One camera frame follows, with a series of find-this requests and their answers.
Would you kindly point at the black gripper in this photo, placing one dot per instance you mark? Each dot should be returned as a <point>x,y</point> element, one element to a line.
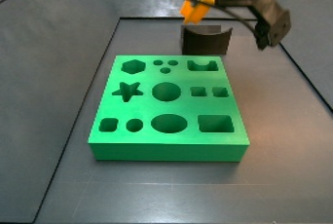
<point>274,22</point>

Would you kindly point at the yellow star prism object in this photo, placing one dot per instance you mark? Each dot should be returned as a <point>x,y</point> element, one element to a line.
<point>193,11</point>

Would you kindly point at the black curved fixture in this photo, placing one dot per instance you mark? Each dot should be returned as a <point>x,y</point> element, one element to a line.
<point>202,40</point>

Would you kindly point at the green shape insertion block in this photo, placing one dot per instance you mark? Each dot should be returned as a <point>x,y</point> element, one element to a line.
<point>169,110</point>

